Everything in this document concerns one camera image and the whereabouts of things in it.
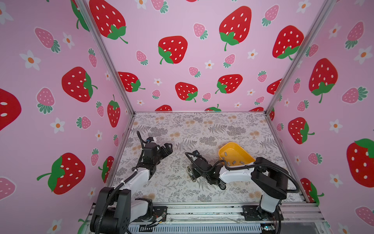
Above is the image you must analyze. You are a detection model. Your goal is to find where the beige mini stapler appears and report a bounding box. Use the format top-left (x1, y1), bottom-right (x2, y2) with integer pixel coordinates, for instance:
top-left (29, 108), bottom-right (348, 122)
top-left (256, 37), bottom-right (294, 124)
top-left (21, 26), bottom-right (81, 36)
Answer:
top-left (187, 166), bottom-right (196, 182)

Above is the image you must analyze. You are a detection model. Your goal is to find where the black stapler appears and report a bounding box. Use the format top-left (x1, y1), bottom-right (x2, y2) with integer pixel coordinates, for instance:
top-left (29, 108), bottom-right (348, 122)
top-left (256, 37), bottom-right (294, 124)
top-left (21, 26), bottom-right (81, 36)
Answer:
top-left (211, 179), bottom-right (226, 191)

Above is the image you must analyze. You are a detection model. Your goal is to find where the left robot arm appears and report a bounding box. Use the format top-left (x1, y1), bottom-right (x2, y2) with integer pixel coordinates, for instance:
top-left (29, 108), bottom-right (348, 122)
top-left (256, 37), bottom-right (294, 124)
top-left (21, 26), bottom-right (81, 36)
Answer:
top-left (90, 131), bottom-right (173, 234)

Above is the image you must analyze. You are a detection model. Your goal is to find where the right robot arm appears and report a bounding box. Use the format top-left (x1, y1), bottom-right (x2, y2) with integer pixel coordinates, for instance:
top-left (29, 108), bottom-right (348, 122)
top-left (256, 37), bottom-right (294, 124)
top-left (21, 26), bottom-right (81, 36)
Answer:
top-left (185, 151), bottom-right (301, 213)

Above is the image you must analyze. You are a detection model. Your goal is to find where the yellow plastic tray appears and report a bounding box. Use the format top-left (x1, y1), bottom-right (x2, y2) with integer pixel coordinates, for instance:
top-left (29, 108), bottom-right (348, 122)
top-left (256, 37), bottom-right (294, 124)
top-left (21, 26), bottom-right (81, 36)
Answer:
top-left (218, 142), bottom-right (255, 166)

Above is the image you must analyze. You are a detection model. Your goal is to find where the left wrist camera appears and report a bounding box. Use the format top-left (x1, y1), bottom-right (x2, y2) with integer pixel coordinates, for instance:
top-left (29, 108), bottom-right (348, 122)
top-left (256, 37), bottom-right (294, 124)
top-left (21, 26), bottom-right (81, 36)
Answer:
top-left (146, 137), bottom-right (157, 147)

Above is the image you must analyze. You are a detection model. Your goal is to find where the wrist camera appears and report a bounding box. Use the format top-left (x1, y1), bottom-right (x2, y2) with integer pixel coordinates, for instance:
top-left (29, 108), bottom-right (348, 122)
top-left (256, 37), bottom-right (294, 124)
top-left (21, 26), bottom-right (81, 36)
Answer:
top-left (188, 150), bottom-right (201, 161)
top-left (146, 137), bottom-right (157, 147)

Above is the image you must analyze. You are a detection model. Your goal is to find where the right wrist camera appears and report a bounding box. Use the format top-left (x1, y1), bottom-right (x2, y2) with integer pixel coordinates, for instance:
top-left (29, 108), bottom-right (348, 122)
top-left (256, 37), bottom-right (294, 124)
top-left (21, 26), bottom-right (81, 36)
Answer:
top-left (188, 150), bottom-right (201, 161)

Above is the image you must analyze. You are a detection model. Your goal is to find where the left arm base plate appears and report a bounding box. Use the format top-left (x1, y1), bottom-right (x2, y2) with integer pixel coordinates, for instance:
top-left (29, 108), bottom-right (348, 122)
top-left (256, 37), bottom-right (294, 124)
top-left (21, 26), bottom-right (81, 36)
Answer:
top-left (131, 206), bottom-right (168, 222)

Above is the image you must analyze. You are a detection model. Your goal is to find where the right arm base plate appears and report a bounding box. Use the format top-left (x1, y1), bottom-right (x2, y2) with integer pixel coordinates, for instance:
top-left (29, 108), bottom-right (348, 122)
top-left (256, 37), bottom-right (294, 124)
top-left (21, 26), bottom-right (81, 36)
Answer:
top-left (241, 205), bottom-right (284, 221)

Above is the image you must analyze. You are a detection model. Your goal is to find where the aluminium frame rail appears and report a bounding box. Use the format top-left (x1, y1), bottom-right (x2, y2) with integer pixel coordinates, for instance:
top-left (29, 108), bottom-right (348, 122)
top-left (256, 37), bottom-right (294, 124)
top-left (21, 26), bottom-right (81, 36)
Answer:
top-left (80, 202), bottom-right (332, 234)

